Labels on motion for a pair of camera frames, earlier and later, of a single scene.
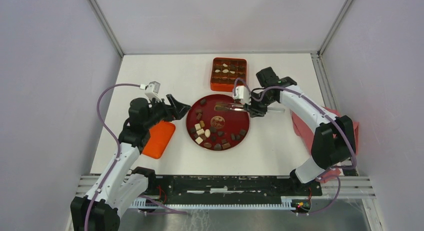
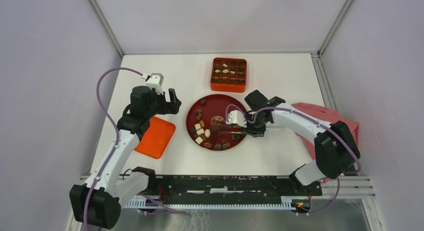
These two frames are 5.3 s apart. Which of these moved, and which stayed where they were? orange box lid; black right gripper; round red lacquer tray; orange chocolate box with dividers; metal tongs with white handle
Moved: metal tongs with white handle; black right gripper
Stayed: orange chocolate box with dividers; round red lacquer tray; orange box lid
